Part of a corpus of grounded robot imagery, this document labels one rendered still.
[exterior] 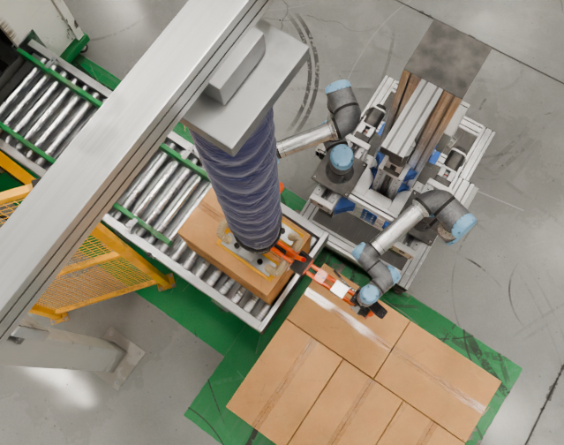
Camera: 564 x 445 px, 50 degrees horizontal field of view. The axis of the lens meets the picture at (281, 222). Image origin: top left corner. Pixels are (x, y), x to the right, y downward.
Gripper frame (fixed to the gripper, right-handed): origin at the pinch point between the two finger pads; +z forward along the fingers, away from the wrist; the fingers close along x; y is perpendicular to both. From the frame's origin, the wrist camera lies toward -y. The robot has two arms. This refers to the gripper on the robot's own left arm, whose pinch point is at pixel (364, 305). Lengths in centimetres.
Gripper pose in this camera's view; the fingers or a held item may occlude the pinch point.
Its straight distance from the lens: 284.6
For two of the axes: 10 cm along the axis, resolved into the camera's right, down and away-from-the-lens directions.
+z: 0.3, 2.4, 9.7
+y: -8.0, -5.8, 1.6
